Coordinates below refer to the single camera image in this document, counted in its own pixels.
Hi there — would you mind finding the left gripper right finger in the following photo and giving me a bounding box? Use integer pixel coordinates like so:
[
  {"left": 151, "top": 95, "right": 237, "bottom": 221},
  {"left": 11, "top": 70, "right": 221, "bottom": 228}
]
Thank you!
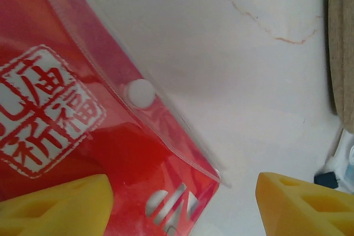
[{"left": 256, "top": 171, "right": 354, "bottom": 236}]

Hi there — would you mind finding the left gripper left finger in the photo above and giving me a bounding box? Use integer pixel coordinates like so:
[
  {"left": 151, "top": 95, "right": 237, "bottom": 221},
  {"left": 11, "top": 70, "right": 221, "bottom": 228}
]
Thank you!
[{"left": 0, "top": 174, "right": 116, "bottom": 236}]

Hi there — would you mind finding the clear pouch blue print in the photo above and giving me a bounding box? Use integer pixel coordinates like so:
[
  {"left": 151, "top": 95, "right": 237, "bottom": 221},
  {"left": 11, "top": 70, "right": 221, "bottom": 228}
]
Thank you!
[{"left": 314, "top": 128, "right": 354, "bottom": 192}]

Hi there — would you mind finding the red plastic snap pouch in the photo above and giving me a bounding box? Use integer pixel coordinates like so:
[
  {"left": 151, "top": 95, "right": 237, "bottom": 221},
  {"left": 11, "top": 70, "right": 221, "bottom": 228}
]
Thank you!
[{"left": 0, "top": 0, "right": 233, "bottom": 236}]

